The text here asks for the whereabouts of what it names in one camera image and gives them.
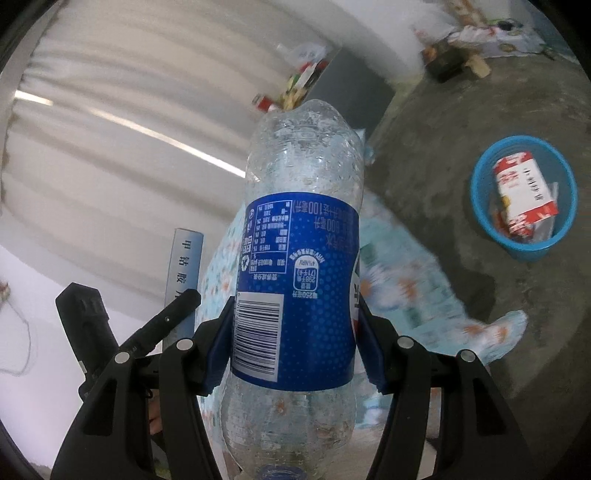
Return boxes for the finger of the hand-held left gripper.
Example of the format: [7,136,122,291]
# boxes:
[116,288,201,358]

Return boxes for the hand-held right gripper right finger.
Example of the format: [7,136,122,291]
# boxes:
[355,298,534,480]

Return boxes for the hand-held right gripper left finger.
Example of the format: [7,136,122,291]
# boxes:
[50,295,237,480]

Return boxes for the clear bottle with blue label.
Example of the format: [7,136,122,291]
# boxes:
[221,98,365,480]

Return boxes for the blue plastic wastebasket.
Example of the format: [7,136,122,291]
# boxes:
[470,135,579,263]

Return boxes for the red snack wrapper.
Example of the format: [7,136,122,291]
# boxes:
[492,198,513,236]

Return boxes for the red and white carton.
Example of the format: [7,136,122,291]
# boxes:
[492,151,559,237]

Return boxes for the pale blue slim box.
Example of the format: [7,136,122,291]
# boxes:
[164,228,204,342]

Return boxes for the floral light blue blanket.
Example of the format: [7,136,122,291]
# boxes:
[196,129,528,462]

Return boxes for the white pleated curtain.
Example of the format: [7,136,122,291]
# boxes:
[0,0,342,278]

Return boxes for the grey cabinet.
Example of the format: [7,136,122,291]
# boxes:
[318,46,397,139]

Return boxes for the pile of yellow snack packets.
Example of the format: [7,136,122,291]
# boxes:
[281,69,319,109]

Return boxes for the black box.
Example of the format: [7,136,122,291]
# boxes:
[425,41,465,84]

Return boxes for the clear plastic bag with knot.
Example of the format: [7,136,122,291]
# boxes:
[277,41,326,70]

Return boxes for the tan wooden block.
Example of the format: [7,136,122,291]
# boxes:
[465,53,491,79]

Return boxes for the white plastic shopping bag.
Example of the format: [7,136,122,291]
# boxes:
[411,23,462,51]

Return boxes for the white printed cardboard box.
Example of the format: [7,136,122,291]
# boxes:
[455,18,548,58]

